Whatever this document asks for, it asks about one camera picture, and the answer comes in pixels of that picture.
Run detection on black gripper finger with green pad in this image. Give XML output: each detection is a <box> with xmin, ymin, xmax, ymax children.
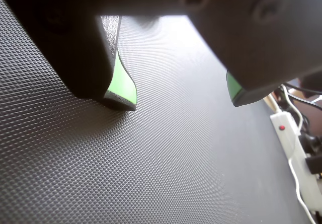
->
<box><xmin>0</xmin><ymin>0</ymin><xmax>138</xmax><ymax>111</ymax></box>
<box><xmin>186</xmin><ymin>0</ymin><xmax>322</xmax><ymax>108</ymax></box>

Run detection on black power plug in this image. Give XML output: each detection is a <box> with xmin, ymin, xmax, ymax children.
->
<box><xmin>300</xmin><ymin>132</ymin><xmax>322</xmax><ymax>155</ymax></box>
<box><xmin>305</xmin><ymin>155</ymin><xmax>322</xmax><ymax>175</ymax></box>

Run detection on black textured rubber mat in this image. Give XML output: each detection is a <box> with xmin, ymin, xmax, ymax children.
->
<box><xmin>0</xmin><ymin>0</ymin><xmax>314</xmax><ymax>224</ymax></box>

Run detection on thin black cable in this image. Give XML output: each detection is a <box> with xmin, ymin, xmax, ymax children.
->
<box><xmin>285</xmin><ymin>82</ymin><xmax>322</xmax><ymax>110</ymax></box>

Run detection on white power strip red switch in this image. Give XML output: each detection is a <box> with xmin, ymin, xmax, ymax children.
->
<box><xmin>269</xmin><ymin>109</ymin><xmax>322</xmax><ymax>211</ymax></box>

